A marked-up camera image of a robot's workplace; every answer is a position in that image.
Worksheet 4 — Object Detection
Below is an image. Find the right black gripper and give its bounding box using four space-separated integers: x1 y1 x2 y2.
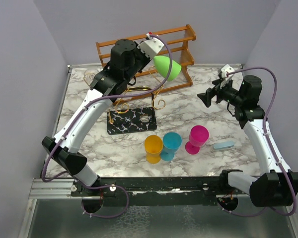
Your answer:
198 77 244 107

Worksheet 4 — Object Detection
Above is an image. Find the green plastic wine glass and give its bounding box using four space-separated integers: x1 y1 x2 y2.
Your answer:
153 56 182 81

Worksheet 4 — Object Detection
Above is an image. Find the clear tall wine glass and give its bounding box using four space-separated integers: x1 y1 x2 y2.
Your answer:
83 68 100 84

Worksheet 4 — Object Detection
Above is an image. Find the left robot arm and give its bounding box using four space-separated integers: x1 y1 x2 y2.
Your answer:
42 35 164 196

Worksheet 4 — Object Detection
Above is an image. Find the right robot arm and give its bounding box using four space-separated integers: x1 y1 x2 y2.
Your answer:
197 75 298 207

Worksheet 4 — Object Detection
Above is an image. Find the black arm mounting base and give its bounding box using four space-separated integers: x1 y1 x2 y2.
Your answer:
71 176 243 207

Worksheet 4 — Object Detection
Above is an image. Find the pink plastic wine glass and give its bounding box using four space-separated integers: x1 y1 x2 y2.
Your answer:
185 125 209 155

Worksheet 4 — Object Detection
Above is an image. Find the blue plastic wine glass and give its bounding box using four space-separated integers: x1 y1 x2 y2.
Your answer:
160 132 182 161

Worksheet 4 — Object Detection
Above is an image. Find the gold wine glass rack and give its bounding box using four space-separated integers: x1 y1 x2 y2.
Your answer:
82 66 166 135

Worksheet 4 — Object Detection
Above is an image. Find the orange wooden shelf rack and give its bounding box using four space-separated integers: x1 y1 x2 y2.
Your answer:
96 24 196 93

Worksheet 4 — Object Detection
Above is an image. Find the yellow plastic wine glass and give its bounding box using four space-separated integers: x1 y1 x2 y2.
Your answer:
145 135 163 164

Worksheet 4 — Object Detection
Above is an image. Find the light blue small block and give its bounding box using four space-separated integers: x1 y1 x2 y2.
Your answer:
213 141 235 151

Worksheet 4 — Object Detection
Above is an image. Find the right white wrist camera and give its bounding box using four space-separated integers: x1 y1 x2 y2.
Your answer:
218 64 235 89

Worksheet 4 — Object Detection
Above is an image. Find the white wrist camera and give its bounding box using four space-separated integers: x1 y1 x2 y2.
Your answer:
218 64 235 89
137 33 164 60

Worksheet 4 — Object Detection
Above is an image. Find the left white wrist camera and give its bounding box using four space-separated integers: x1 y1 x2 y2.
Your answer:
137 33 164 60

